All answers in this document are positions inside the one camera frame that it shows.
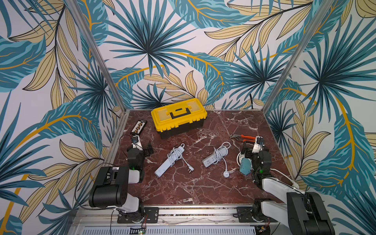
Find teal power strip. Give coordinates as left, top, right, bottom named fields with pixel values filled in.
left=240, top=158, right=253, bottom=175

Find thick white cord of teal strip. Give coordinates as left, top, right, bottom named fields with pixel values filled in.
left=236, top=151, right=299, bottom=189

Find grey white power strip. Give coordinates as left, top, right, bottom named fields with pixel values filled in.
left=202, top=146, right=228, bottom=167

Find thin white cord of strip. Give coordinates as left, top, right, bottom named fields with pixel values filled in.
left=212, top=141, right=233, bottom=178

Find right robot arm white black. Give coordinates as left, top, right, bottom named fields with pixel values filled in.
left=238, top=144, right=335, bottom=235

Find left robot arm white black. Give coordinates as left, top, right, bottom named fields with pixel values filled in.
left=89, top=142, right=154, bottom=216

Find red black probe leads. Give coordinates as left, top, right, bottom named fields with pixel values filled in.
left=119, top=134, right=135, bottom=151

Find yellow black toolbox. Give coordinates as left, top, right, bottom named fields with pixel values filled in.
left=151, top=98, right=208, bottom=139

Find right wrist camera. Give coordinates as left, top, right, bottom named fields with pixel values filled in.
left=252, top=136, right=264, bottom=153

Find orange handled pliers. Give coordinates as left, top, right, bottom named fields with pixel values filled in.
left=230, top=134, right=256, bottom=144

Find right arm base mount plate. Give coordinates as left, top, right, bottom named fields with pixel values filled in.
left=233, top=206, right=277, bottom=224

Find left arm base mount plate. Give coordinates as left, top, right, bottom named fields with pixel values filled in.
left=117, top=207, right=159, bottom=224

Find aluminium front rail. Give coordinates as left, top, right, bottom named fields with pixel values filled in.
left=76, top=205, right=294, bottom=227

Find white slotted cable duct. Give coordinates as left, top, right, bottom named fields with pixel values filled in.
left=80, top=225, right=256, bottom=235

